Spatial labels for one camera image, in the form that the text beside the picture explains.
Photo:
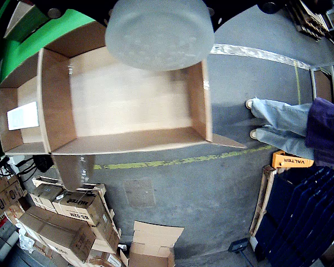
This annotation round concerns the white device box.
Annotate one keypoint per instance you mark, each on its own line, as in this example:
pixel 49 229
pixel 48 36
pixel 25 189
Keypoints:
pixel 16 160

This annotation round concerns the divided cardboard box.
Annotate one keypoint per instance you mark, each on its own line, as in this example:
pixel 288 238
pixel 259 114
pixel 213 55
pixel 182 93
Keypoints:
pixel 128 105

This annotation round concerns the cardboard box printed BS-52M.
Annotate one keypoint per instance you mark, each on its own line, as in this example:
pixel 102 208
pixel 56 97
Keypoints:
pixel 78 207

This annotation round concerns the cardboard box under printed box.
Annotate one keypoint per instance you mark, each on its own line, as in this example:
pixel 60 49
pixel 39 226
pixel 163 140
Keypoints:
pixel 105 233

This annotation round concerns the person in jeans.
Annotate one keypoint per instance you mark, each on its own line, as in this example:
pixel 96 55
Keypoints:
pixel 281 116

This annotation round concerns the open flattened cardboard box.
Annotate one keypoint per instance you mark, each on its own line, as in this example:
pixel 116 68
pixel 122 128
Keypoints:
pixel 153 239

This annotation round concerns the white plastic wrap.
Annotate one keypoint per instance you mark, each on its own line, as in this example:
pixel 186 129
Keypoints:
pixel 26 242

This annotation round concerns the metal rack with boards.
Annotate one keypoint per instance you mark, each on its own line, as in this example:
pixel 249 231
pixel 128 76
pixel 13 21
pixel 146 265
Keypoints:
pixel 323 86

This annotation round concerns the cardboard box with white label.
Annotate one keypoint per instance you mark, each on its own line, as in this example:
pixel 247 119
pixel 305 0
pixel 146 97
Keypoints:
pixel 46 194

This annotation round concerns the long cardboard box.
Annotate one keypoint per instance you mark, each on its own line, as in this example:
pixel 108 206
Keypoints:
pixel 53 231

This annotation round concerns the yellow pallet truck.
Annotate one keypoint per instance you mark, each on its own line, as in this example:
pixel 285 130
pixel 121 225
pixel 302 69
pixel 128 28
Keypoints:
pixel 289 161

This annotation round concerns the leaning wooden pallet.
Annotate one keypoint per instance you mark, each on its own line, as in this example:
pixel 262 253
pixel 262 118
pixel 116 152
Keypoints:
pixel 263 200

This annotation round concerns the wooden floor pallet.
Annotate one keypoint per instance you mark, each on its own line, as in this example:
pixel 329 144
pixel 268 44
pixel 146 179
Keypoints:
pixel 100 187

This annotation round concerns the flat white box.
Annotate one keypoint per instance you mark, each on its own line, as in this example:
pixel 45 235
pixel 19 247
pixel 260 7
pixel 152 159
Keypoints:
pixel 22 115

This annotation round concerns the dark blue crates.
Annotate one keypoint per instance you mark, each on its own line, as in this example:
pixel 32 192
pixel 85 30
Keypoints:
pixel 303 211

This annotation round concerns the white shoe spray bottle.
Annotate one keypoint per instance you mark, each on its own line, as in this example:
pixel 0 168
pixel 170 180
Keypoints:
pixel 158 36

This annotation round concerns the torn cardboard box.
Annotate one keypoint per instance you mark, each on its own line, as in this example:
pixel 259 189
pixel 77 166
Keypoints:
pixel 105 260

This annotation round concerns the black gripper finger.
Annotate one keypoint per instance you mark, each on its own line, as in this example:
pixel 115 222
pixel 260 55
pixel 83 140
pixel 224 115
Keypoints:
pixel 83 7
pixel 239 7

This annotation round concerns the black round device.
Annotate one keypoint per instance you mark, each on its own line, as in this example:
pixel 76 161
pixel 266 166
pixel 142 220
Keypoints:
pixel 43 164

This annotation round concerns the black floor stand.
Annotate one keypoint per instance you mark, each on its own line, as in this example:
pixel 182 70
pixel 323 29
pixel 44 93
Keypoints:
pixel 238 244

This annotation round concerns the wooden pallet stack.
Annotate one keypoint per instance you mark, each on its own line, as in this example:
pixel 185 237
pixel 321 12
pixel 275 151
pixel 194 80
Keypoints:
pixel 306 19

